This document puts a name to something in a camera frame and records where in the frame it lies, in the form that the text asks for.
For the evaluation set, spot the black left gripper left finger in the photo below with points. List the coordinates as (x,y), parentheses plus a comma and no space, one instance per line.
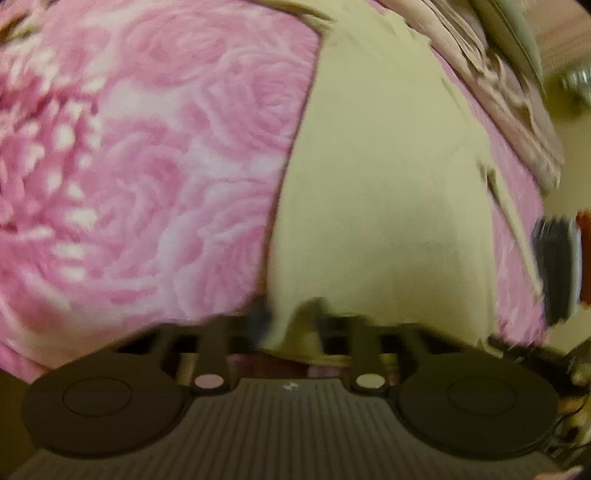
(226,335)

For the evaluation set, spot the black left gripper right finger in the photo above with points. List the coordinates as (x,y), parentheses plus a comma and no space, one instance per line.
(353,338)

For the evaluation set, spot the beige long-sleeve turtleneck shirt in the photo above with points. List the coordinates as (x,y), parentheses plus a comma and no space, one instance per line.
(385,208)

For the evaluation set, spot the stack of folded dark clothes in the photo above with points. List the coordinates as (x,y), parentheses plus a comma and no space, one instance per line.
(562,250)

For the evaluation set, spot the pink rose floral bedsheet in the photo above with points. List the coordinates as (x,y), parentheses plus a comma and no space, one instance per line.
(143,150)

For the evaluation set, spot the folded pink grey quilt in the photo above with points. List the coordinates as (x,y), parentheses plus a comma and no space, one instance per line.
(512,100)

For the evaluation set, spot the grey green pillow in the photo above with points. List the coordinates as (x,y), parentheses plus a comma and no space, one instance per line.
(507,26)

